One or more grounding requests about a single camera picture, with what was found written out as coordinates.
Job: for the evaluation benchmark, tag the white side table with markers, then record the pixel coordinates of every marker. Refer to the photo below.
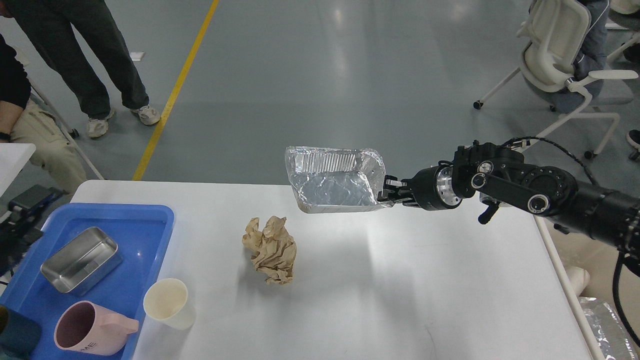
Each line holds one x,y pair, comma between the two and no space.
13,157

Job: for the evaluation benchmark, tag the brown paper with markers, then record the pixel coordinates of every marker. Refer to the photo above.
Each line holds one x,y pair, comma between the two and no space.
274,250

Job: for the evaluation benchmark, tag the white paper cup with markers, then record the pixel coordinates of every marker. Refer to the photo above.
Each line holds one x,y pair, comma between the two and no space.
168,301

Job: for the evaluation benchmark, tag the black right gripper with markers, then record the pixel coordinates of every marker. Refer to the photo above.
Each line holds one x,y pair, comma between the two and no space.
431,190

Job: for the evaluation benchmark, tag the person in black shirt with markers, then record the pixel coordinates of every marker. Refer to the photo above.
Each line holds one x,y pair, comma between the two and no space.
19,124

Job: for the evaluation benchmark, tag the white office chair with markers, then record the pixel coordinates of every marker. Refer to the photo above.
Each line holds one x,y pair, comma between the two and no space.
556,30

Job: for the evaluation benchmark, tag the blue plastic tray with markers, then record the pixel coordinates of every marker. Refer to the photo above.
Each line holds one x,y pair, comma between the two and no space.
142,233

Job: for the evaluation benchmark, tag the pink mug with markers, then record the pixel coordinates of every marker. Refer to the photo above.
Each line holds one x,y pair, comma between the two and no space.
88,328

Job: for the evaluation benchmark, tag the aluminium foil container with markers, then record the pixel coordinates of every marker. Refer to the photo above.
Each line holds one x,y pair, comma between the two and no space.
333,180

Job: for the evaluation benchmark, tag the seated person in jeans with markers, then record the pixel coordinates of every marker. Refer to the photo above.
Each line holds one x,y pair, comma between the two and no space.
590,57

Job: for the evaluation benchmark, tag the foil container inside bin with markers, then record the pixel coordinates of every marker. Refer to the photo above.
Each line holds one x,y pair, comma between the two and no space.
614,341

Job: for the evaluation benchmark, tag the beige plastic bin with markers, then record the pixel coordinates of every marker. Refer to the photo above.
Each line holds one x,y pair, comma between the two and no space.
598,260

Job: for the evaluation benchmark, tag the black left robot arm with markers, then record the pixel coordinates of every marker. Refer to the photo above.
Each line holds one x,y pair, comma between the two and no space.
18,231

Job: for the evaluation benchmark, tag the small stainless steel tray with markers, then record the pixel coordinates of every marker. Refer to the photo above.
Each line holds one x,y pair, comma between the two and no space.
83,262

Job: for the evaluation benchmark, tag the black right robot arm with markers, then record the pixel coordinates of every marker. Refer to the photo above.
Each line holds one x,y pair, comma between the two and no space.
500,173

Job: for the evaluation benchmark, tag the person in dark trousers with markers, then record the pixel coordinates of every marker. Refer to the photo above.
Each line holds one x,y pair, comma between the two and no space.
52,25

